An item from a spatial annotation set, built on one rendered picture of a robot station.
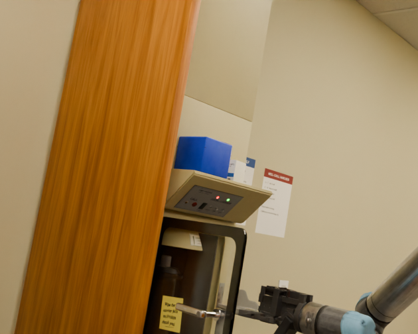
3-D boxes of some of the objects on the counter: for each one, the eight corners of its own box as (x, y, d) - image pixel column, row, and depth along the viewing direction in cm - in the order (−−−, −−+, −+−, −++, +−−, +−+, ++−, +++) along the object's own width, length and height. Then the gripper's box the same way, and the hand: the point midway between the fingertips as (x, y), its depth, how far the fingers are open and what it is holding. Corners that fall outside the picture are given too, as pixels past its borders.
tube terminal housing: (63, 369, 159) (115, 95, 168) (151, 364, 182) (193, 122, 191) (120, 398, 142) (174, 91, 151) (209, 388, 165) (253, 122, 174)
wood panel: (9, 356, 164) (102, -110, 179) (19, 355, 166) (110, -105, 182) (118, 414, 130) (221, -165, 146) (129, 413, 132) (229, -158, 148)
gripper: (332, 296, 140) (267, 281, 154) (284, 293, 126) (217, 278, 140) (327, 333, 139) (261, 315, 153) (278, 334, 125) (211, 313, 139)
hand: (238, 308), depth 146 cm, fingers open, 14 cm apart
